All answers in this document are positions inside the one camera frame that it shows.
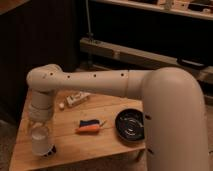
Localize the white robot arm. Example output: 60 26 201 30
27 64 210 171

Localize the orange carrot toy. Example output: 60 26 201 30
75 125 100 134

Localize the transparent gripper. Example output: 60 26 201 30
27 114 53 134

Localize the black round pan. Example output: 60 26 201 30
115 108 144 142

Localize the black handle on shelf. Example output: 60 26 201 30
176 58 208 70

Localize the wooden low table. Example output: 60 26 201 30
9 91 145 171

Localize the blue black sponge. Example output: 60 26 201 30
79 119 100 127

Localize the black white striped eraser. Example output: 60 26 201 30
45 145 56 156

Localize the wooden shelf rail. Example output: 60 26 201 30
80 37 213 77

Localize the metal vertical pole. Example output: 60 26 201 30
85 0 93 68

